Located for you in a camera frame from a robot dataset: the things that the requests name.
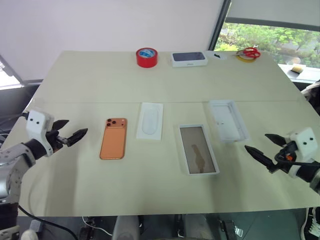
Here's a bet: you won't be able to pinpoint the black and white sneaker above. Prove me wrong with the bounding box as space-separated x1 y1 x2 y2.
299 206 320 240

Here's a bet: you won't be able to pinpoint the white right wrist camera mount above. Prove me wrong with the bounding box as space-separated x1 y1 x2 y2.
284 126 317 163

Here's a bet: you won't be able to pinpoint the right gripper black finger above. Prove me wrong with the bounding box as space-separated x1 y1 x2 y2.
244 145 276 174
264 133 286 148

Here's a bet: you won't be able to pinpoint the white and black bundle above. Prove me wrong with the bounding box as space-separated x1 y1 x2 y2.
300 79 320 109

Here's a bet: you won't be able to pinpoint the yellow tape roll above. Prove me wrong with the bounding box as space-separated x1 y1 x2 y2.
236 53 256 64

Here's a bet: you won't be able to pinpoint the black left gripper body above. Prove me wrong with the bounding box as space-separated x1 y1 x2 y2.
45 129 73 153

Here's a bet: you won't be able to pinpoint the thick black floor cable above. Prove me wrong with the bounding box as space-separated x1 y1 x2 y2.
17 206 79 240

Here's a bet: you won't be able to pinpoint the white moulded insert tray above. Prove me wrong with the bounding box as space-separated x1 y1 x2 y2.
135 101 165 141

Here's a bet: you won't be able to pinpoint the orange smartphone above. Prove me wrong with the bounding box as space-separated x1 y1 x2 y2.
99 117 129 161

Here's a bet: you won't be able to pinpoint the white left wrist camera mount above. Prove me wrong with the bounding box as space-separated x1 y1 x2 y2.
25 109 55 158

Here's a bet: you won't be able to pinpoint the grey roller blind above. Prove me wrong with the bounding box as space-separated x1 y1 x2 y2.
225 0 320 33

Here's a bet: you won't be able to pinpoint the closed white phone box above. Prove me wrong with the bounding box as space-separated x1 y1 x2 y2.
170 51 209 69

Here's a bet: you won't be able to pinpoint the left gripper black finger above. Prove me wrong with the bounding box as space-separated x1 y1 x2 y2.
52 119 70 131
67 127 89 147

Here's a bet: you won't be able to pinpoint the dark window frame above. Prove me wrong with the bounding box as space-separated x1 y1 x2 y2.
205 0 233 52

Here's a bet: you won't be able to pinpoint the thin white cable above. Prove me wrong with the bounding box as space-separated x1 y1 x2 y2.
81 215 114 236

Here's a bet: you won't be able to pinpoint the grey rounded shape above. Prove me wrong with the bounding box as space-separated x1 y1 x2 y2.
113 214 141 240

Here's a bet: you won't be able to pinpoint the white phone box base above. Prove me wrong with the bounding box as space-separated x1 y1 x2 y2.
207 99 252 144

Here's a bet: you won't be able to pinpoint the red tape roll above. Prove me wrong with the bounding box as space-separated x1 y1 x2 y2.
135 47 159 69

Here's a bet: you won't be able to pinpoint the brown sponge block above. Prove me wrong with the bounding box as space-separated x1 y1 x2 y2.
287 64 305 75

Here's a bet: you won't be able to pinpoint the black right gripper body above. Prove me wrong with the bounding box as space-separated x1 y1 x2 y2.
274 140 299 172

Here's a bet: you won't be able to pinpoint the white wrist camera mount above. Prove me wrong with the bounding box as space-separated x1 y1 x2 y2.
284 126 317 163
25 109 55 158

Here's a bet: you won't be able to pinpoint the cream paper table cover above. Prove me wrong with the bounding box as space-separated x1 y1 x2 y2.
18 50 320 218

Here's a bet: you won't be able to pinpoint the grey rectangular block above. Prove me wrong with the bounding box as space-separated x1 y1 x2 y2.
29 219 44 234

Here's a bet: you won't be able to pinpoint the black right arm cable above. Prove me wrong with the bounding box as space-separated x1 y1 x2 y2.
274 151 320 168

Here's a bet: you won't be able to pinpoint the white box lid with picture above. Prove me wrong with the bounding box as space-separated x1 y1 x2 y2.
178 123 221 177

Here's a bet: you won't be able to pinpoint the grey metal frame bar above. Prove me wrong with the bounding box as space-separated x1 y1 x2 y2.
0 53 26 88

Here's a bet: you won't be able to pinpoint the red handled scissors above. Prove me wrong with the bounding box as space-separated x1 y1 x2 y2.
235 46 262 60

